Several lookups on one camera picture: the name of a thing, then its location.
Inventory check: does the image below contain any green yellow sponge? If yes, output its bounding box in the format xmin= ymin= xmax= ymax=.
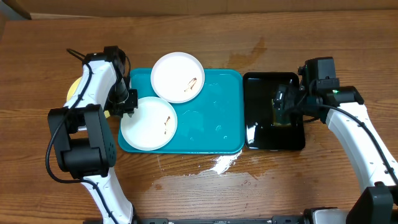
xmin=272 ymin=100 xmax=291 ymax=126

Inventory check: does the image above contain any yellow plate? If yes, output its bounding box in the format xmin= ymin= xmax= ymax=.
xmin=66 ymin=77 xmax=111 ymax=119

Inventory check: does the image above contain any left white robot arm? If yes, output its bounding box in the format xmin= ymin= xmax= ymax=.
xmin=45 ymin=46 xmax=138 ymax=223

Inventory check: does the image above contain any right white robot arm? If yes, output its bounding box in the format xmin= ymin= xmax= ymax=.
xmin=272 ymin=78 xmax=397 ymax=223

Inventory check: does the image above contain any black water tray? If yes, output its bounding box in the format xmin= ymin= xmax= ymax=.
xmin=243 ymin=72 xmax=305 ymax=151

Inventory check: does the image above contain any teal plastic tray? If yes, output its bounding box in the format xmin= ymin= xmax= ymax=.
xmin=131 ymin=68 xmax=245 ymax=154

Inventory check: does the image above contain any white plate near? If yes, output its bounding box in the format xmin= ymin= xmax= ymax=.
xmin=118 ymin=96 xmax=178 ymax=152

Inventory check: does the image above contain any white plate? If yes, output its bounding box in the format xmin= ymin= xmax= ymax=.
xmin=118 ymin=96 xmax=178 ymax=152
xmin=150 ymin=52 xmax=205 ymax=103

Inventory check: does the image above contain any white plate far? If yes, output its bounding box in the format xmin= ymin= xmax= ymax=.
xmin=150 ymin=52 xmax=205 ymax=103

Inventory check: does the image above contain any cardboard backdrop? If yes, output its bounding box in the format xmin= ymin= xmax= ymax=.
xmin=4 ymin=0 xmax=397 ymax=17

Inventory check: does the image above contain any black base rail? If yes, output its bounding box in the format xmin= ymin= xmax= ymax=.
xmin=83 ymin=207 xmax=349 ymax=224

